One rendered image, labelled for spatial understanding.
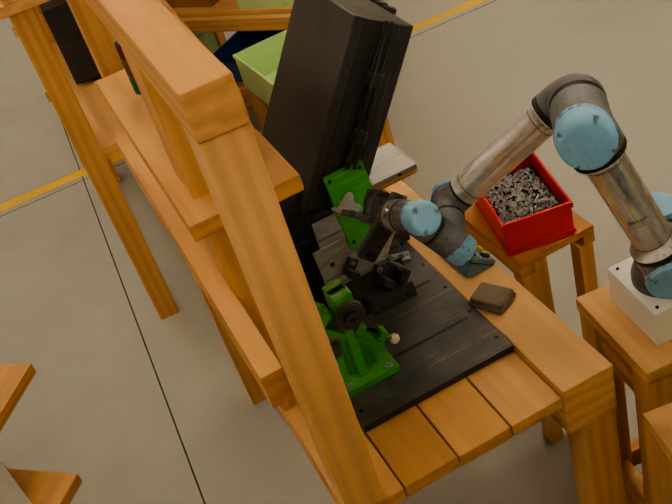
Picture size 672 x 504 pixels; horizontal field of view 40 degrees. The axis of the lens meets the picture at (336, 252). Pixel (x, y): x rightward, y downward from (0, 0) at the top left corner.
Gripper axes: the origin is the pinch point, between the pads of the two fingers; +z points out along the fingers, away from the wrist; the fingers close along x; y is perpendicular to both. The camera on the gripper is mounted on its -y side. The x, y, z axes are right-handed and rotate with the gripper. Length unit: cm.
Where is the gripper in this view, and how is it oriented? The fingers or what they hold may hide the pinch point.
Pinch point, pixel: (356, 220)
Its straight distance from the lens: 228.6
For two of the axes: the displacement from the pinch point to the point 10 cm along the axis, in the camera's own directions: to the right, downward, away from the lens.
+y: 2.9, -9.5, 0.4
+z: -3.8, -0.8, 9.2
